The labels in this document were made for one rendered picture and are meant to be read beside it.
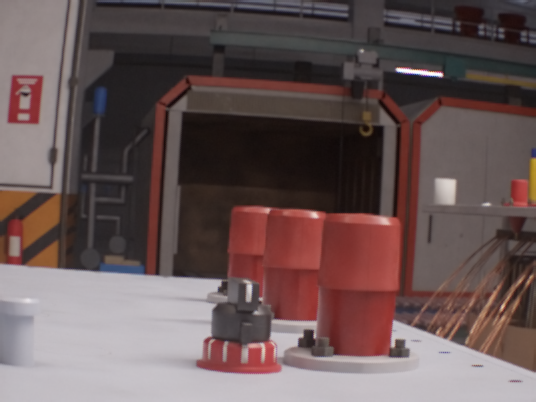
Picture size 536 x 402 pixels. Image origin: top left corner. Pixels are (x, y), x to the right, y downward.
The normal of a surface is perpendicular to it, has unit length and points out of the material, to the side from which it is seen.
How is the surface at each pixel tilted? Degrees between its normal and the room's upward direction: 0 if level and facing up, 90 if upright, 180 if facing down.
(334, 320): 91
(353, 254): 89
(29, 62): 90
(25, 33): 90
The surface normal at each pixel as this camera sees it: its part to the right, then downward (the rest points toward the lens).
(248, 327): 0.14, 0.01
